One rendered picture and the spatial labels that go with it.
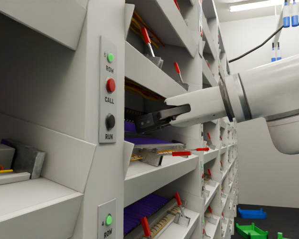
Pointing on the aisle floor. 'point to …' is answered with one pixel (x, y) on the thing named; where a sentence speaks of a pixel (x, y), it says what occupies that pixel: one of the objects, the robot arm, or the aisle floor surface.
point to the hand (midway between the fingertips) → (147, 123)
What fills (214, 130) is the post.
